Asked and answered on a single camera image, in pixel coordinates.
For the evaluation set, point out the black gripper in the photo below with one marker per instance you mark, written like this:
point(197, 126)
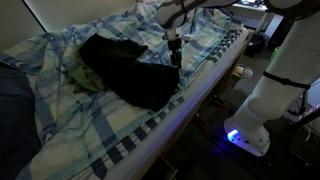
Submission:
point(175, 47)

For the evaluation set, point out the black trousers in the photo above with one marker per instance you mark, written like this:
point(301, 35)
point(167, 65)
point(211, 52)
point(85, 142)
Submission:
point(133, 76)

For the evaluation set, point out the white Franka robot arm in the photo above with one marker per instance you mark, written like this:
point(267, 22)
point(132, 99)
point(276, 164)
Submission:
point(286, 83)

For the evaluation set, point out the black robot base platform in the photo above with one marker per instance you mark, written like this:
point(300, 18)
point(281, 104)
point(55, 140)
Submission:
point(286, 163)

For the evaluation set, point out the white sneaker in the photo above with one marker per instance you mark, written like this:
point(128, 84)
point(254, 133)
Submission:
point(244, 70)

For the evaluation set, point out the green crumpled garment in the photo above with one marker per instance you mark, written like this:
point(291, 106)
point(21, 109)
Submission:
point(83, 75)

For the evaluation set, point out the blue plaid bed cover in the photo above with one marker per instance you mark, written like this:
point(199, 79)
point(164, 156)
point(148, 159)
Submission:
point(83, 133)

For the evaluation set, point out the black tripod pole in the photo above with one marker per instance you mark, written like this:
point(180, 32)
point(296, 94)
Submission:
point(305, 120)

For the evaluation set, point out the dark blue pillow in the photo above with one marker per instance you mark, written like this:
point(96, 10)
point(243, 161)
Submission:
point(15, 123)

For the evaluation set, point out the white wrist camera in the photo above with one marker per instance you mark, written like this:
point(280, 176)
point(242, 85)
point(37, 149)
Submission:
point(186, 38)

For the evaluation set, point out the wooden bed frame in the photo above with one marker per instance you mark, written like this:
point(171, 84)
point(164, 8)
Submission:
point(213, 96)

